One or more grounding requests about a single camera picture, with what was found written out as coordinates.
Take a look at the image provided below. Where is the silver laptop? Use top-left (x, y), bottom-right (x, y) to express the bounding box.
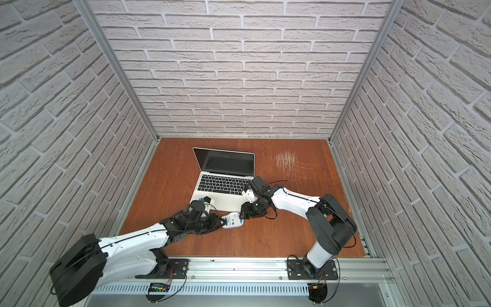
top-left (191, 147), bottom-right (256, 212)

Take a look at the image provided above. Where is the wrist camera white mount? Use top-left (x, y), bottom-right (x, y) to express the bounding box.
top-left (242, 187), bottom-right (258, 203)
top-left (199, 196), bottom-right (212, 214)

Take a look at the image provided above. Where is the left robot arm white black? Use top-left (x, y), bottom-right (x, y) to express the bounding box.
top-left (49, 197), bottom-right (230, 306)

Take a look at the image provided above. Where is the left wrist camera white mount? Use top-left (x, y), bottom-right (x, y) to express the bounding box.
top-left (199, 196), bottom-right (212, 214)

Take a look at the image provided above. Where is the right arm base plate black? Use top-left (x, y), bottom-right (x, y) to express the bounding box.
top-left (286, 258), bottom-right (339, 281)

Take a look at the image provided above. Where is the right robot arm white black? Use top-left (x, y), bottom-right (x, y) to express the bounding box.
top-left (240, 177), bottom-right (358, 272)

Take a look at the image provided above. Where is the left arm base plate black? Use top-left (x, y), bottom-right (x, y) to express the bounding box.
top-left (149, 258), bottom-right (189, 280)

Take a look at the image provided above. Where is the left electronics board with wires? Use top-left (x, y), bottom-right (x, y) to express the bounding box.
top-left (146, 283), bottom-right (170, 303)

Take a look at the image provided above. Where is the white wireless mouse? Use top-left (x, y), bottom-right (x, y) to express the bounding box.
top-left (221, 212), bottom-right (244, 229)

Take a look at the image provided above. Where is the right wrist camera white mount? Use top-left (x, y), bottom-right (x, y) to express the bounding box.
top-left (242, 187), bottom-right (258, 203)

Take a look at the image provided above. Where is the aluminium front rail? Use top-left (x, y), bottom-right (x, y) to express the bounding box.
top-left (87, 256), bottom-right (396, 285)

